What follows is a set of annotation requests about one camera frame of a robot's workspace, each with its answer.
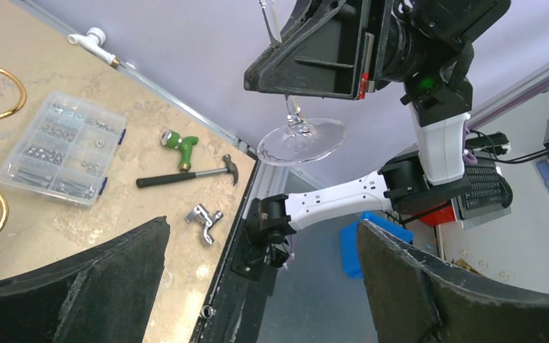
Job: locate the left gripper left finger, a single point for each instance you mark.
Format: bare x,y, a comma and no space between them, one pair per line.
102,294

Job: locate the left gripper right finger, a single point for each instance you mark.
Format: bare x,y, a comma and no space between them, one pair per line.
415,296

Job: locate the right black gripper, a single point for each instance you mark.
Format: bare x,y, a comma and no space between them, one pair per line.
426,45

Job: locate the clear wine glass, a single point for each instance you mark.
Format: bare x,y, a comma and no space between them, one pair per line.
300,140

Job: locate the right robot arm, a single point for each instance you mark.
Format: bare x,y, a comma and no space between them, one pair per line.
413,183

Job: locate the blue plastic bin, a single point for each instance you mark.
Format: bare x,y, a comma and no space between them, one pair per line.
348,242

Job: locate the red plastic bin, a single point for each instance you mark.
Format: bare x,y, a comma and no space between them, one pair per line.
442,215

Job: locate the chrome faucet tap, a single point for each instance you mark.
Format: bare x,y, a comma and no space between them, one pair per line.
200,214

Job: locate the black computer keyboard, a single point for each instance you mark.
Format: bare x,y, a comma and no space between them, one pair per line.
489,190

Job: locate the clear plastic screw box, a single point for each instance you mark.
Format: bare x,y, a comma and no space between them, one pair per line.
66,150

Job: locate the green faucet valve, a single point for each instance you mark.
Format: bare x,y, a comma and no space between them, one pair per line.
184,145

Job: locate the white pipe tee fitting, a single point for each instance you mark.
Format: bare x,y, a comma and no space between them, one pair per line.
92,42

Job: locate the black table front rail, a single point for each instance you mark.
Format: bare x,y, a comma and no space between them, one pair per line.
234,306

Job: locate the black handled hammer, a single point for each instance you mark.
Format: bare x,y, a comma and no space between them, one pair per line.
229,168

